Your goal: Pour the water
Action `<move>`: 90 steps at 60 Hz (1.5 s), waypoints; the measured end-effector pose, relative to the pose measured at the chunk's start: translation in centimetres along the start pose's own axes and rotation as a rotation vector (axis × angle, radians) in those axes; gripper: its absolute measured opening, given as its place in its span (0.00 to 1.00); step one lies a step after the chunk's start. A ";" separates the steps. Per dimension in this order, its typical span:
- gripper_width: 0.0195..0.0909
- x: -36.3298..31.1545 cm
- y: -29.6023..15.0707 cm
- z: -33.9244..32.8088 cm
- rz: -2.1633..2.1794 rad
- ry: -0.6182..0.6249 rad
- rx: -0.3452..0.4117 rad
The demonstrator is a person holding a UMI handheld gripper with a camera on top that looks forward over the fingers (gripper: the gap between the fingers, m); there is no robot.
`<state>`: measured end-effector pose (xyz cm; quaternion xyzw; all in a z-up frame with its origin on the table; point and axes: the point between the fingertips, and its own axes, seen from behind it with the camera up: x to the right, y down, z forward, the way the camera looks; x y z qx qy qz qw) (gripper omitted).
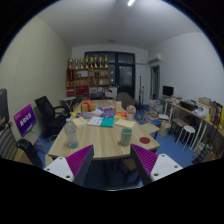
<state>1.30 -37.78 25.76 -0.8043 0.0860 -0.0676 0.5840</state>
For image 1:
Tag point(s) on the flower pot bouquet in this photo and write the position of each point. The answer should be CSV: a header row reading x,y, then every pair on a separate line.
x,y
130,112

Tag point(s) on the purple sign board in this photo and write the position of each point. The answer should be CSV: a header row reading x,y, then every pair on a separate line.
x,y
25,120

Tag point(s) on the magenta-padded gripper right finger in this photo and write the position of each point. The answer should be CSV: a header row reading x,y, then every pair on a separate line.
x,y
160,166

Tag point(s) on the white air conditioner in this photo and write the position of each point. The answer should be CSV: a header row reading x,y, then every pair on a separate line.
x,y
155,57

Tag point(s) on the black computer monitor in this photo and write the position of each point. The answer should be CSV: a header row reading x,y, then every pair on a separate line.
x,y
168,90

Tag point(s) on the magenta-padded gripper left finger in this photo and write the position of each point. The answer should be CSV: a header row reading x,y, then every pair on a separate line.
x,y
63,166

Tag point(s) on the black office chair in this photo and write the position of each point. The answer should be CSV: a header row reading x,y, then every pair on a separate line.
x,y
50,115

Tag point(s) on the clear plastic water bottle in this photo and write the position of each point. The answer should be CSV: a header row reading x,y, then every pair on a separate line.
x,y
71,135

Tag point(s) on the black striped chair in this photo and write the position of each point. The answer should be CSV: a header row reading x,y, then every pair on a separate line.
x,y
15,146

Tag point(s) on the grey upholstered chair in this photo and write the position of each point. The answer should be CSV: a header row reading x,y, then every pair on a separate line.
x,y
125,99

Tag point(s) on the ceiling light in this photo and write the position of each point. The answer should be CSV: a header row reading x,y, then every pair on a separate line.
x,y
131,2

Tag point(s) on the white open book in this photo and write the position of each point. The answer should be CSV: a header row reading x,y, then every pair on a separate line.
x,y
95,121

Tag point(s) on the orange book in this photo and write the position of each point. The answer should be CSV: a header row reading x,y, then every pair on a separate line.
x,y
121,115

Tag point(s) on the wooden trophy shelf unit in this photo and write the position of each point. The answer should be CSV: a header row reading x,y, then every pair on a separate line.
x,y
88,78

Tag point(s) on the red round coaster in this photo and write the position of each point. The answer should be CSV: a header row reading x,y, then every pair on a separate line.
x,y
144,140

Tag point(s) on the long wooden side desk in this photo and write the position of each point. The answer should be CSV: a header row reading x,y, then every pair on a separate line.
x,y
195,123

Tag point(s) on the black framed door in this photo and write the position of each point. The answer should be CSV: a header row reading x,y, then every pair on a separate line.
x,y
115,75

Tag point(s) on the tan envelope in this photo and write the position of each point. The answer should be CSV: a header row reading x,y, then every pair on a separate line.
x,y
125,123

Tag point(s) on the small round white table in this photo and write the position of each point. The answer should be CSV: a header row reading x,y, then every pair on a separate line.
x,y
68,101

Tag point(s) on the yellow gift box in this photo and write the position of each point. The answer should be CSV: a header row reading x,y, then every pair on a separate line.
x,y
88,106

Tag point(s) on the white round stool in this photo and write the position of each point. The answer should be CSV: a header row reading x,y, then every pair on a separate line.
x,y
187,133

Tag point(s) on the green cup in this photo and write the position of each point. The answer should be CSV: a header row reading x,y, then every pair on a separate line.
x,y
126,136

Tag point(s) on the teal book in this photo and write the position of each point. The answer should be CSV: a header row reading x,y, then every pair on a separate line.
x,y
107,122

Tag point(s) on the beige notebook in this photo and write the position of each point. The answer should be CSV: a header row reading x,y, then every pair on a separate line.
x,y
79,122

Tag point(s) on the brown paper bag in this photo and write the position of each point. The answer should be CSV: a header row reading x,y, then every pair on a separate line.
x,y
164,128

